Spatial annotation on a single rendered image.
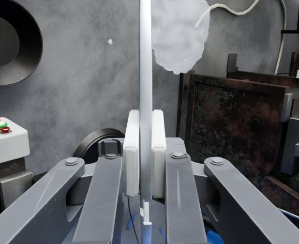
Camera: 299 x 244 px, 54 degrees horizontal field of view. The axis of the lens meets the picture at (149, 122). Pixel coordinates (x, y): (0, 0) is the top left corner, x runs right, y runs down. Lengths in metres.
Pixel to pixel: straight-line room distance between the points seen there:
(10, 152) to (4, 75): 0.63
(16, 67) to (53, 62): 0.17
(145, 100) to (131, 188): 0.05
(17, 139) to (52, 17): 0.79
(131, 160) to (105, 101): 1.33
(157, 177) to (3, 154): 0.47
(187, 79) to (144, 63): 1.68
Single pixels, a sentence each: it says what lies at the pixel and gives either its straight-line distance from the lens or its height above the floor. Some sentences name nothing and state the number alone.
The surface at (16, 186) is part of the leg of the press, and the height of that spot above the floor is 0.64.
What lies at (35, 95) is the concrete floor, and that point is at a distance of 1.29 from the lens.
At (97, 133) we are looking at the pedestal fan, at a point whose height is 0.02.
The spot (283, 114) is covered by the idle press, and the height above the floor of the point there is 0.63.
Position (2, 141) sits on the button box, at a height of 0.63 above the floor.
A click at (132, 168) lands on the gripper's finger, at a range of 0.15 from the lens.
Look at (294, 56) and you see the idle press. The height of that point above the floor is 0.03.
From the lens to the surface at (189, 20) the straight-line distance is 1.56.
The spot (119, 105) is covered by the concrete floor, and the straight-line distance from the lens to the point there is 1.53.
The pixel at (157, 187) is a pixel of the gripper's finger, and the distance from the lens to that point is 0.16.
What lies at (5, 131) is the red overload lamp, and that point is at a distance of 0.61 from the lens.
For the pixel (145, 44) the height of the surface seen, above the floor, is 1.03.
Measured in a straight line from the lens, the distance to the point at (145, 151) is 0.18.
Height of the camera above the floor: 1.17
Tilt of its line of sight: 43 degrees down
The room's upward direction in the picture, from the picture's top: 108 degrees clockwise
